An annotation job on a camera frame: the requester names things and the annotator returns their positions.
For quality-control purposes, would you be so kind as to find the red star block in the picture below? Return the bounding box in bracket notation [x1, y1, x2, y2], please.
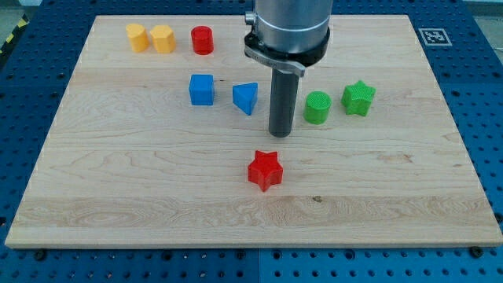
[248, 150, 284, 192]

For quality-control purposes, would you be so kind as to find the blue triangle block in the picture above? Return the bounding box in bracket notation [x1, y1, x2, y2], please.
[232, 83, 259, 116]

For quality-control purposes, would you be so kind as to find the red cylinder block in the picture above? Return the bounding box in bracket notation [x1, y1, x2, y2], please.
[191, 26, 214, 55]

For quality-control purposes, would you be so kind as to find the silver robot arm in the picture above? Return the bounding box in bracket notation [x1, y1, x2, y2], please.
[244, 0, 332, 138]

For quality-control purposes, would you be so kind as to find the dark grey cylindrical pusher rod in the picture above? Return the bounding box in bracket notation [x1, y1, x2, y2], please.
[269, 69, 299, 138]

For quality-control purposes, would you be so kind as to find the yellow heart block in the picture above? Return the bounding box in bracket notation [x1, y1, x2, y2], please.
[126, 23, 149, 53]

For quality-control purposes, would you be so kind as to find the blue cube block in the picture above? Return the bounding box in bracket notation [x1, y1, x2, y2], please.
[189, 74, 215, 105]

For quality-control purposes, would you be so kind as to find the black and silver flange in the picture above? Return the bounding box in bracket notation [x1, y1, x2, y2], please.
[244, 11, 330, 77]

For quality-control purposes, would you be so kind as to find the green cylinder block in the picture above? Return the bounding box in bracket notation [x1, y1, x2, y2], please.
[303, 91, 332, 124]

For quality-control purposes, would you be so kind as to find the wooden board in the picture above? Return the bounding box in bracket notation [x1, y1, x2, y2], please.
[6, 15, 502, 249]

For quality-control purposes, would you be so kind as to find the green star block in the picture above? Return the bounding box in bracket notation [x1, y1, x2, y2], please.
[341, 80, 376, 116]

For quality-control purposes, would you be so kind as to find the white fiducial marker tag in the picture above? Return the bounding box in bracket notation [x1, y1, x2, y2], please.
[418, 28, 452, 46]

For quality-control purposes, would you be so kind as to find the yellow hexagon block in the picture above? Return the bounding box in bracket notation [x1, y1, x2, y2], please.
[150, 25, 176, 53]

